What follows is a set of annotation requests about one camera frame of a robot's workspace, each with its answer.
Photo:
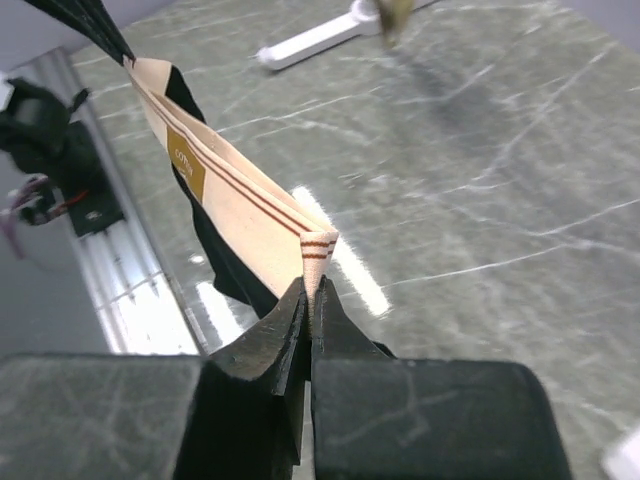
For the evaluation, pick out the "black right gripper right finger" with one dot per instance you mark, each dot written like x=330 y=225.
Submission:
x=376 y=416

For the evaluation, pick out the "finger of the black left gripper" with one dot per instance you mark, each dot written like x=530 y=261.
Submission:
x=91 y=19

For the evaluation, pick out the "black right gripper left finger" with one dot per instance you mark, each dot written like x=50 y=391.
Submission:
x=248 y=411

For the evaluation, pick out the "black underwear beige waistband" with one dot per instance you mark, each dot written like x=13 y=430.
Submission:
x=257 y=237

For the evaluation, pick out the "khaki underwear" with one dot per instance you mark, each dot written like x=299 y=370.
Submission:
x=393 y=16

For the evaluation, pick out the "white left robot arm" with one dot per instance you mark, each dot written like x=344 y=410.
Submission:
x=39 y=134

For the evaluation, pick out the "white metal drying rack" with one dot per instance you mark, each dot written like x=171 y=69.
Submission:
x=361 y=20

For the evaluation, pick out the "aluminium mounting rail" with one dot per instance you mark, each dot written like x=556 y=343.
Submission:
x=101 y=293

